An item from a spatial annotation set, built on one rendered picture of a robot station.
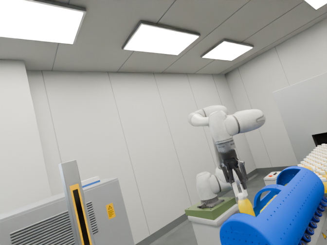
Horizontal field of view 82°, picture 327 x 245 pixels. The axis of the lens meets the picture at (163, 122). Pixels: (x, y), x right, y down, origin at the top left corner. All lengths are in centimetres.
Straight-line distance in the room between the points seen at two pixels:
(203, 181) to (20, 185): 228
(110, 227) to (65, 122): 195
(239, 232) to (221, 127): 49
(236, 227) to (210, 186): 72
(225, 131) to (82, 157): 282
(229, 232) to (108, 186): 147
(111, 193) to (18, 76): 215
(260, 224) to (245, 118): 48
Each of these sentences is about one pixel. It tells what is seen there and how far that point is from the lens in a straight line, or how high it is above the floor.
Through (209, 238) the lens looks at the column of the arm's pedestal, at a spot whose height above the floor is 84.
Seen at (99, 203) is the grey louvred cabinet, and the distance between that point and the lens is 222.
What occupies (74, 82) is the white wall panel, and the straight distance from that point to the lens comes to 383.
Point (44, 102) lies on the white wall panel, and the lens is 361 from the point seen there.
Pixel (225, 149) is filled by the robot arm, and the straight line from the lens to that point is 100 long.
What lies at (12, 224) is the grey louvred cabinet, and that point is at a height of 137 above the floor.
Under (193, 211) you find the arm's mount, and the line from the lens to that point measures 181.
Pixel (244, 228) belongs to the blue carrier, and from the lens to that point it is 105.
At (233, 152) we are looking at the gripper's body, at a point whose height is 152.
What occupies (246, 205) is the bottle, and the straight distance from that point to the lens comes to 108.
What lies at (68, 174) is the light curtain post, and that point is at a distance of 89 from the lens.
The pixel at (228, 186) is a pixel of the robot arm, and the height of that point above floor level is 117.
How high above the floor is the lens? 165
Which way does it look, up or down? 7 degrees up
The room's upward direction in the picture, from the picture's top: 16 degrees counter-clockwise
